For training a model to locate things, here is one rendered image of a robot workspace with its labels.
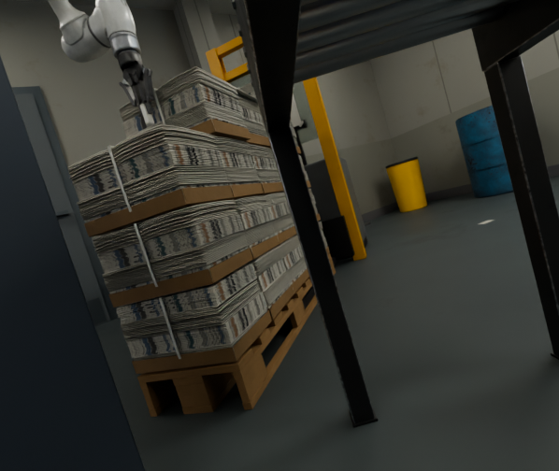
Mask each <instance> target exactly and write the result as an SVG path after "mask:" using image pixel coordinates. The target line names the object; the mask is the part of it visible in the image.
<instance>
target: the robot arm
mask: <svg viewBox="0 0 559 471"><path fill-rule="evenodd" d="M48 1H49V3H50V6H51V7H52V9H53V11H54V12H55V14H56V16H57V17H58V19H59V22H60V30H61V32H62V34H63V36H62V41H61V43H62V49H63V51H64V53H65V54H66V55H67V56H68V57H69V58H70V59H72V60H74V61H76V62H80V63H86V62H90V61H92V60H94V59H96V58H98V57H100V56H102V55H103V54H105V53H106V52H107V51H108V50H109V49H110V48H112V51H113V54H114V56H115V58H116V59H118V62H119V65H120V68H121V70H122V72H123V81H122V82H120V83H119V84H120V86H121V87H123V89H124V91H125V93H126V94H127V96H128V98H129V100H130V102H131V103H132V105H133V107H139V110H140V113H141V115H142V116H143V117H144V120H145V123H146V125H150V126H153V125H155V123H154V120H153V117H152V115H151V113H152V109H151V101H153V100H154V96H153V88H152V80H151V75H152V70H150V69H148V68H145V67H144V66H143V63H142V60H141V57H140V55H141V49H140V47H139V44H138V40H137V37H136V26H135V22H134V19H133V16H132V13H131V10H130V8H129V7H128V5H127V3H126V1H125V0H95V6H96V8H95V9H94V11H93V14H92V15H91V16H90V17H89V16H88V15H87V14H86V13H85V12H82V11H79V10H77V9H75V8H74V7H72V5H71V4H70V3H69V2H68V0H48ZM127 81H128V82H129V84H130V86H131V87H132V90H131V88H130V87H129V84H128V82H127Z"/></svg>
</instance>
